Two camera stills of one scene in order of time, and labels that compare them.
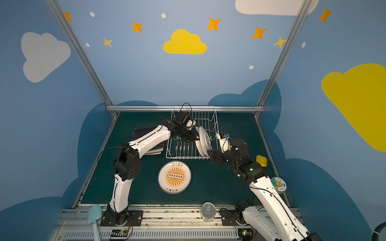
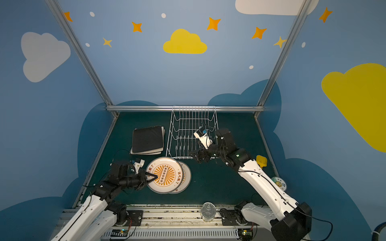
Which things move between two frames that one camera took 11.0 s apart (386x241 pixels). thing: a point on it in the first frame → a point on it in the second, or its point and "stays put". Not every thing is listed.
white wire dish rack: [204, 116] stays put
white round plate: [198, 142] → [170, 173]
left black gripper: [187, 132] → [139, 179]
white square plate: [156, 150] stays put
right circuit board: [245, 234] stays put
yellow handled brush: [262, 160] stays put
